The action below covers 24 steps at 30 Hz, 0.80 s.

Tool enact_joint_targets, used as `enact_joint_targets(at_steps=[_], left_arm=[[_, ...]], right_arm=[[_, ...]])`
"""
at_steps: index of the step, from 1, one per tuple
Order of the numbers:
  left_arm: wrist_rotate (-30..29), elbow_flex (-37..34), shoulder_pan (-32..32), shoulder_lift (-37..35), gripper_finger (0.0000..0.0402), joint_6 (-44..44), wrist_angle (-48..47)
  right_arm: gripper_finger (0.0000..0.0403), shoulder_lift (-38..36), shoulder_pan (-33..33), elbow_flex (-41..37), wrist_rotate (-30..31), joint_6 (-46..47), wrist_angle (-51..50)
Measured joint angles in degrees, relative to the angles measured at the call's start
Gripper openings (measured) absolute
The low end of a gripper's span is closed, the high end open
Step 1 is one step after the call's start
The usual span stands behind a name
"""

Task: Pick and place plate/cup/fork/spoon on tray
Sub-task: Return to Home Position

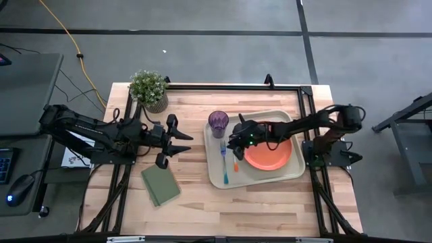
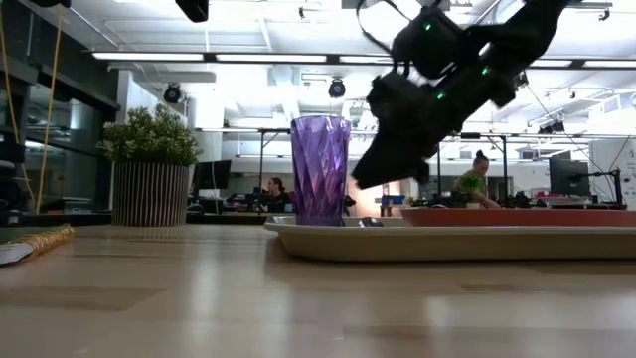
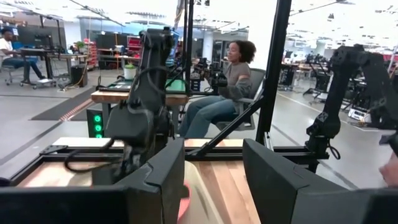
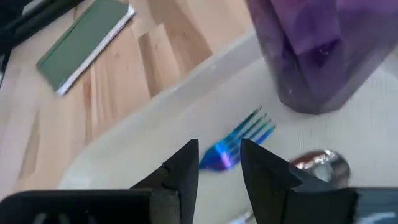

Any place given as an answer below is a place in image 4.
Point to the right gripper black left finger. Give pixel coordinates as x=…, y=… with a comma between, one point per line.
x=180, y=174

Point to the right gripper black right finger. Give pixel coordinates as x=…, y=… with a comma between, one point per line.
x=264, y=183

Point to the blue metal fork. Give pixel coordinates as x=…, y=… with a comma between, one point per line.
x=222, y=154

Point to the purple faceted cup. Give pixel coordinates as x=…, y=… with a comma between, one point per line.
x=320, y=53

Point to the beige plastic tray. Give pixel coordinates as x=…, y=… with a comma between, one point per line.
x=186, y=118

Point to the black metal table frame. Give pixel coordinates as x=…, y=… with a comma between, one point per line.
x=31, y=21

